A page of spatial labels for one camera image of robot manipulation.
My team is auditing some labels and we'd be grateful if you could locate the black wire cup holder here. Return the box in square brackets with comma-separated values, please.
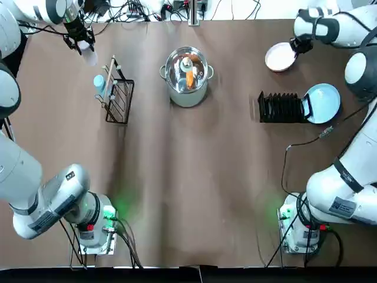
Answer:
[94, 55, 135, 124]

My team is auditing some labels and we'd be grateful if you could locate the glass pot lid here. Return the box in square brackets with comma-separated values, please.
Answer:
[164, 47, 209, 93]

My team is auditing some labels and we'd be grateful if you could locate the light blue plate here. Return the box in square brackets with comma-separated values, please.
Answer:
[302, 83, 342, 124]

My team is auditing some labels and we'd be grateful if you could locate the stainless steel pot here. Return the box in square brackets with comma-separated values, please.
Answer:
[159, 46, 214, 108]

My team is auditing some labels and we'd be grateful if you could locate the light blue cup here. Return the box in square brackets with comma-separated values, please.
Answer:
[93, 74, 108, 97]

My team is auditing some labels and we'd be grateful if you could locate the aluminium frame post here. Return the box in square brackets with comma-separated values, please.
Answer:
[188, 0, 207, 27]

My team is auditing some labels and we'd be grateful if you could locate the white plate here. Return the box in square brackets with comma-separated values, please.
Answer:
[264, 42, 297, 73]

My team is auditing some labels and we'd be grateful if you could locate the black base cable bundle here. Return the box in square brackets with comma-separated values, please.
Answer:
[110, 216, 144, 269]
[266, 222, 345, 268]

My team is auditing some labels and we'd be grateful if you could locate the black cable with silver plug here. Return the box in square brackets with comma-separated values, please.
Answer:
[281, 104, 377, 201]

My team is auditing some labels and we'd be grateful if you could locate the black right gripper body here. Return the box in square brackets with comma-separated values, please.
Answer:
[289, 35, 314, 55]

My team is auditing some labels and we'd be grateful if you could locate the black drying rack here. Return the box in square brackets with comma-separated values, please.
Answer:
[257, 91, 307, 124]

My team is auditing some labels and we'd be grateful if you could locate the white cup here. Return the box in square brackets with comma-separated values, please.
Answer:
[81, 41, 98, 66]

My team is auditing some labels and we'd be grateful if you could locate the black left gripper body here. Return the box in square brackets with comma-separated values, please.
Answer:
[63, 16, 91, 42]

